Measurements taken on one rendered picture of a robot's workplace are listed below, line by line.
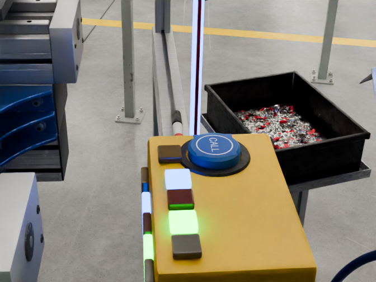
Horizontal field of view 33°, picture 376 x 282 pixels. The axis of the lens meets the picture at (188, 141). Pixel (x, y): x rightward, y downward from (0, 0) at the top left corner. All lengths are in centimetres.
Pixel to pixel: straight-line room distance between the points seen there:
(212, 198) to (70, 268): 155
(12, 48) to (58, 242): 118
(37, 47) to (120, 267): 112
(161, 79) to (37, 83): 22
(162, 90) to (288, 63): 223
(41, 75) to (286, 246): 63
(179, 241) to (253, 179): 9
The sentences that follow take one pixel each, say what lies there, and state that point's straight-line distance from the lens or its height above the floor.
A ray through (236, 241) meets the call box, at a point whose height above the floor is 107.
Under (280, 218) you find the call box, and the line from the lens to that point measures 43.
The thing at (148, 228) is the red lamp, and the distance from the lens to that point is 44.
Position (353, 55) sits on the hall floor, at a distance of 342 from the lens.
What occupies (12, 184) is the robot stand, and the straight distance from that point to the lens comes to 60.
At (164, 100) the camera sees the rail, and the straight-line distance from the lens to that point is 101.
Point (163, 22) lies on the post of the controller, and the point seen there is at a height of 88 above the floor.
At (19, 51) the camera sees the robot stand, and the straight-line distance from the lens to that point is 96.
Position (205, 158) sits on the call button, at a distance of 47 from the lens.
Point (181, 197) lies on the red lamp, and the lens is 43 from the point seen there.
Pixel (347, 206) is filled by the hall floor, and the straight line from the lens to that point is 227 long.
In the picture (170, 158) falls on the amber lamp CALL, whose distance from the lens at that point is 47.
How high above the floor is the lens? 134
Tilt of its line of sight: 32 degrees down
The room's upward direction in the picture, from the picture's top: 1 degrees clockwise
